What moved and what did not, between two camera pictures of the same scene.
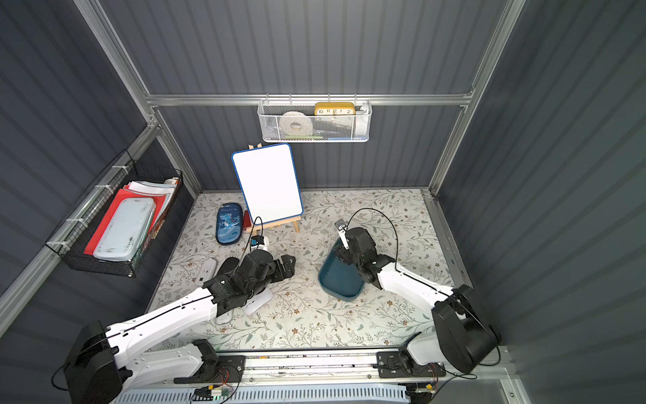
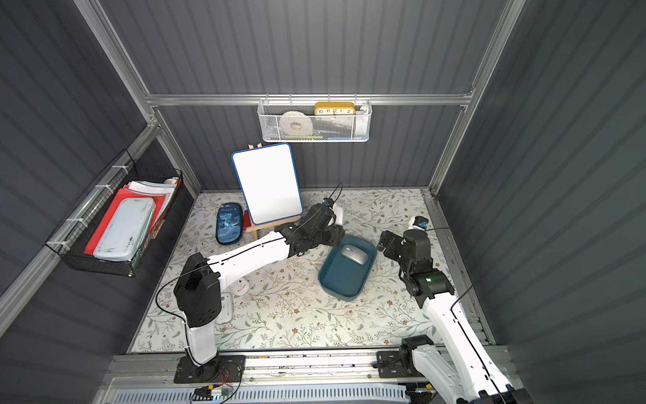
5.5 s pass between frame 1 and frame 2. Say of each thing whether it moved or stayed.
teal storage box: stayed
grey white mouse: moved
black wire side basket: stayed
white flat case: stayed
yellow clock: stayed
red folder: stayed
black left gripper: moved
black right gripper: moved
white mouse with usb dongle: stayed
